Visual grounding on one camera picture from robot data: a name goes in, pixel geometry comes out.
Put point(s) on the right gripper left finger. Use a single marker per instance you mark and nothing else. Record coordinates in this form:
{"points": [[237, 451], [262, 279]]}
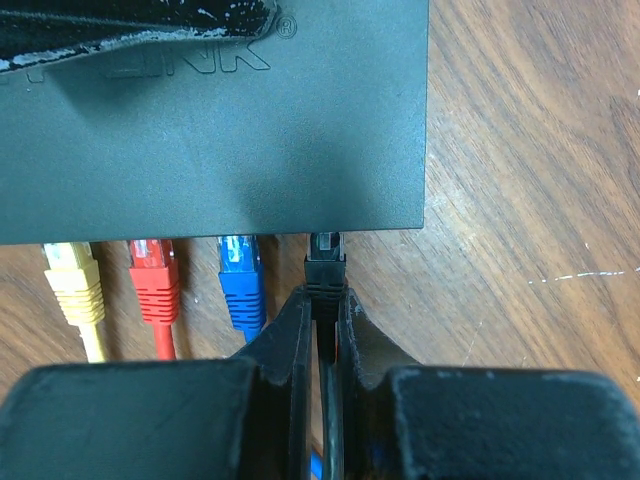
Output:
{"points": [[243, 417]]}

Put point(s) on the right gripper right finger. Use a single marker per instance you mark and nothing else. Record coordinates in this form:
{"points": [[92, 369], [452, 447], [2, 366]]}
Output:
{"points": [[405, 420]]}

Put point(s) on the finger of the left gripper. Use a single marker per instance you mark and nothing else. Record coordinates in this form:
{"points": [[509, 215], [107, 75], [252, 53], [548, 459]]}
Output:
{"points": [[40, 32]]}

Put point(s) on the black network switch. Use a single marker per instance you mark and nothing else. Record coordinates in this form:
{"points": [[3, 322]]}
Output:
{"points": [[318, 125]]}

